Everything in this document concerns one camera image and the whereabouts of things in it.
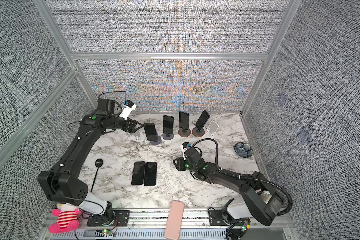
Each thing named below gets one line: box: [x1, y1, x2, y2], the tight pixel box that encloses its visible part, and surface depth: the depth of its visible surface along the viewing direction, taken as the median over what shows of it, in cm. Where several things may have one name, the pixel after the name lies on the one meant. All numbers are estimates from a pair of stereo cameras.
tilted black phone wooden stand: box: [192, 109, 211, 137], surface depth 102 cm
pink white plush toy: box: [48, 203, 82, 234], surface depth 70 cm
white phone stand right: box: [206, 120, 219, 136], surface depth 104 cm
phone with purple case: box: [131, 161, 146, 185], surface depth 89 cm
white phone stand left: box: [131, 129, 146, 143], surface depth 105 cm
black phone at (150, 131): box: [143, 123, 157, 141], surface depth 95 cm
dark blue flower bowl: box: [234, 142, 254, 158], surface depth 97 cm
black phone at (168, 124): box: [163, 115, 174, 134], surface depth 98 cm
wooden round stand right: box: [192, 127, 205, 138], surface depth 108 cm
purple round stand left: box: [150, 135, 162, 146], surface depth 104 cm
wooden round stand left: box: [178, 128, 191, 138], surface depth 108 cm
